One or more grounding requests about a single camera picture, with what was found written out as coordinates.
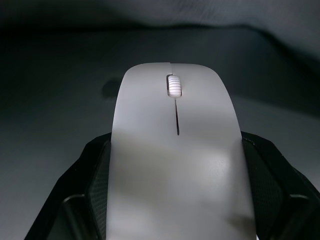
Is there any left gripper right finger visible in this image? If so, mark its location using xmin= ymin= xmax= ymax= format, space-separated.
xmin=240 ymin=130 xmax=320 ymax=240

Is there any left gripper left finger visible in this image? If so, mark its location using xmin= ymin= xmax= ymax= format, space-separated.
xmin=48 ymin=132 xmax=112 ymax=240

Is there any grey computer mouse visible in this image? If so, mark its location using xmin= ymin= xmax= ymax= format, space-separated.
xmin=104 ymin=62 xmax=257 ymax=240

